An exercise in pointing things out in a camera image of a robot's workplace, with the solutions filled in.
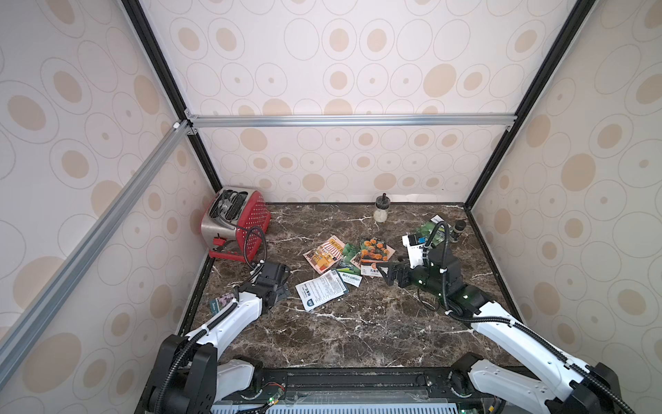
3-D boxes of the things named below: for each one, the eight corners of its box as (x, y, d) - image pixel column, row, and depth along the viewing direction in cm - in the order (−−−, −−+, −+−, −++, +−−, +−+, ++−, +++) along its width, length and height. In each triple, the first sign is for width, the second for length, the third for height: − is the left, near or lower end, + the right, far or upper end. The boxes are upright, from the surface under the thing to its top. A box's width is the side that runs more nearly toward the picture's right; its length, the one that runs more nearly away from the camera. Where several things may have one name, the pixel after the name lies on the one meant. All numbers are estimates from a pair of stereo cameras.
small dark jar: (449, 243, 109) (458, 228, 101) (446, 234, 112) (454, 219, 104) (458, 243, 109) (467, 228, 101) (455, 234, 112) (464, 219, 104)
